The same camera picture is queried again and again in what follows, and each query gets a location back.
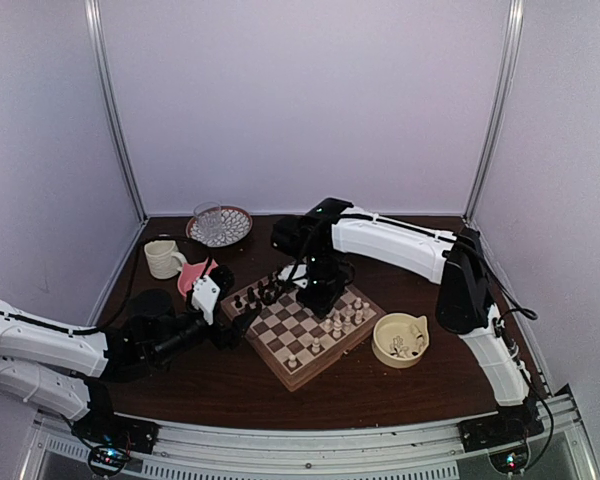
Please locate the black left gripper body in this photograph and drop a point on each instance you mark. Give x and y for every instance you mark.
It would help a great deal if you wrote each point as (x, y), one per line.
(166, 351)

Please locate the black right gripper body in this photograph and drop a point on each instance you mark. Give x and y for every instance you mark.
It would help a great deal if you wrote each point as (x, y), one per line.
(330, 280)

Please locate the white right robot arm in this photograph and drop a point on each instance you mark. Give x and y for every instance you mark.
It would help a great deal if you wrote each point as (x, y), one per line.
(465, 307)

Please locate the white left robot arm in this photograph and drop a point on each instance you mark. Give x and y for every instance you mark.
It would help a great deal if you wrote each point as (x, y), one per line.
(66, 369)

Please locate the wooden chess board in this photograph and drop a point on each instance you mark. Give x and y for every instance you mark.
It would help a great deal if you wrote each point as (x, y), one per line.
(286, 327)

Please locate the pink cat ear bowl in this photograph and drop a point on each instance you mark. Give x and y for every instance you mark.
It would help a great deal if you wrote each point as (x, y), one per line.
(189, 273)

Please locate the white ribbed mug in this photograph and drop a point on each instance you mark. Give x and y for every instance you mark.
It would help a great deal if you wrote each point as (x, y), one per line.
(164, 259)

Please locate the patterned ceramic plate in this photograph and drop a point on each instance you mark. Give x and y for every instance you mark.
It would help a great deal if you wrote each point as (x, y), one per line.
(237, 224)

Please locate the clear drinking glass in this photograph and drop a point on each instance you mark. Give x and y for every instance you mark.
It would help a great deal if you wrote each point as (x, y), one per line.
(209, 221)

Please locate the cream cat ear bowl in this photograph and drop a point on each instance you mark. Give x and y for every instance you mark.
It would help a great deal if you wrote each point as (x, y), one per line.
(399, 340)

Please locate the aluminium frame post right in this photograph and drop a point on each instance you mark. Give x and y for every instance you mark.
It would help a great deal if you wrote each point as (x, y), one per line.
(506, 73)

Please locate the aluminium frame post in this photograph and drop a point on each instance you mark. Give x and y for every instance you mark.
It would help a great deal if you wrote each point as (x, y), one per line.
(96, 33)
(506, 73)

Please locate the aluminium frame post left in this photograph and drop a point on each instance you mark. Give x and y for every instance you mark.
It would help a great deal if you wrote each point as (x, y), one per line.
(96, 33)

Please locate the aluminium front rail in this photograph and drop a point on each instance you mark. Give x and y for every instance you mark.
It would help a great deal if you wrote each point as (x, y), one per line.
(432, 450)

